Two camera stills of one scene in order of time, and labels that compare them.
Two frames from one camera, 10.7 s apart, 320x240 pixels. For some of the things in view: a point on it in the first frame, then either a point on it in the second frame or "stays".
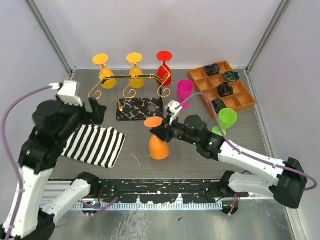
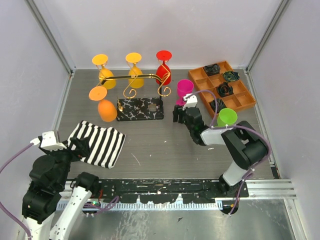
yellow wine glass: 135,58 stays
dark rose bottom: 218,104 stays
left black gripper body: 76,115 -> 68,155
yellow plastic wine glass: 102,59 stays
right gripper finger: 161,132 -> 178,111
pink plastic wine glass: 185,87 stays
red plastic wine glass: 164,73 stays
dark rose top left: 212,69 stays
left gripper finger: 98,111 -> 82,146
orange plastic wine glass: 159,149 -> 107,111
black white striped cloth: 94,144 stays
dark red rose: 224,89 stays
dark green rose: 230,76 stays
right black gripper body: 177,130 -> 186,122
